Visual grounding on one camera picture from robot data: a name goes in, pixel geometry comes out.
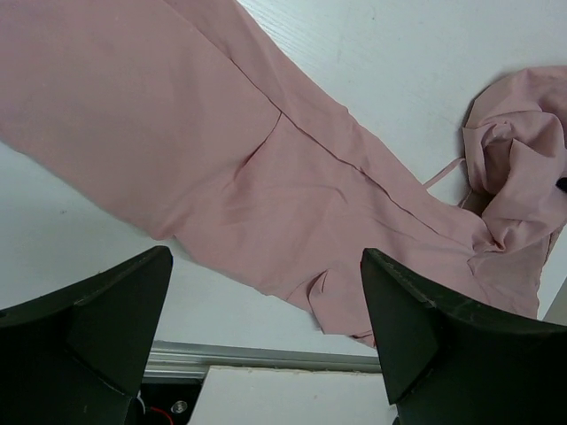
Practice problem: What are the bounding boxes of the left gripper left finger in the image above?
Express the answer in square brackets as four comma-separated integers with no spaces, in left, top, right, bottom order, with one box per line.
[1,246,173,424]

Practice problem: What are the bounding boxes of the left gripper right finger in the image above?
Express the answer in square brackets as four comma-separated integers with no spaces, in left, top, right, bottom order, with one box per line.
[361,249,566,424]

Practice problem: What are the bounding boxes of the pink trousers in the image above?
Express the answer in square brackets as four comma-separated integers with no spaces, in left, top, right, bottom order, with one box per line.
[1,1,566,345]

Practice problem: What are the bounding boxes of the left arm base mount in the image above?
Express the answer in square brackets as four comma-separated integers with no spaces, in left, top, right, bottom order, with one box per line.
[125,380,203,425]

